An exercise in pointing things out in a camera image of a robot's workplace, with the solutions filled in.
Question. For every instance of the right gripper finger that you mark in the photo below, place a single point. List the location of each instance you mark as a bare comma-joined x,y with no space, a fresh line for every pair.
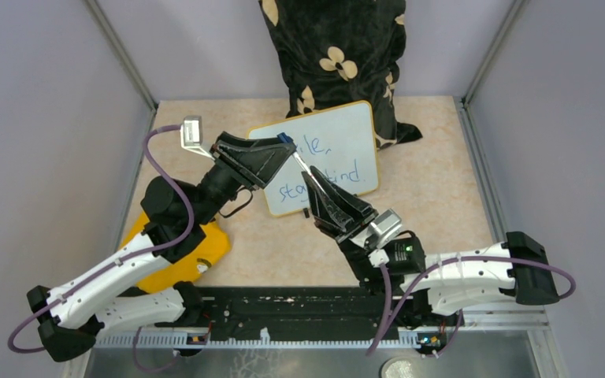
319,190
344,197

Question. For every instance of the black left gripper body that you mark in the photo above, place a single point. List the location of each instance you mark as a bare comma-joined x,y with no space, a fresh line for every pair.
233,161

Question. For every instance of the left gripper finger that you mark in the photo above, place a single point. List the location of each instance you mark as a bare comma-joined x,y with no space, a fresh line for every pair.
260,147
262,168

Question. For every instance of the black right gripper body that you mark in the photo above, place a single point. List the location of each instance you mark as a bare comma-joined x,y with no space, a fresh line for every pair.
347,234

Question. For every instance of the whiteboard marker pen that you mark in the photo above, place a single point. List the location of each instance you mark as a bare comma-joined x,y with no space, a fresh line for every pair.
301,163

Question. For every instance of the blue marker cap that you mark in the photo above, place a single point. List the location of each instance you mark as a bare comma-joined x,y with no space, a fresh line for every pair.
284,138

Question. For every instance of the yellow-framed whiteboard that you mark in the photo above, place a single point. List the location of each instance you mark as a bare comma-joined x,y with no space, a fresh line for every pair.
339,141

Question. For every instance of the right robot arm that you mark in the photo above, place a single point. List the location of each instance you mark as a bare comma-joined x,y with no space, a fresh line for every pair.
385,257

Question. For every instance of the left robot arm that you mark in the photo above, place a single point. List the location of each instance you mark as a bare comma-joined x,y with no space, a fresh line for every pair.
74,316

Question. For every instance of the yellow plastic object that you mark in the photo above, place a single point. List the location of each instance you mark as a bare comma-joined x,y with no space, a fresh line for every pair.
191,268

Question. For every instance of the black floral pillow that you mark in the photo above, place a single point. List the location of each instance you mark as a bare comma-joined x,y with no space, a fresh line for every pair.
332,53

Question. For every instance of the round metal disc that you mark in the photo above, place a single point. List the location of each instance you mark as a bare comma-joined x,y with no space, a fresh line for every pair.
399,367

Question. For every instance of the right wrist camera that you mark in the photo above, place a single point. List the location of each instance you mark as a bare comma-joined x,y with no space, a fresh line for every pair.
378,232

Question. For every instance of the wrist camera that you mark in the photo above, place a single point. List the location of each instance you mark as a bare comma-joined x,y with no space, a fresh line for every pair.
378,232
191,136

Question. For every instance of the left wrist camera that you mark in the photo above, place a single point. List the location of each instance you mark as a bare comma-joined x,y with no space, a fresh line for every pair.
191,136

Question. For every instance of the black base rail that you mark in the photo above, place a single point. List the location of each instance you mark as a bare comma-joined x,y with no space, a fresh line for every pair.
315,317

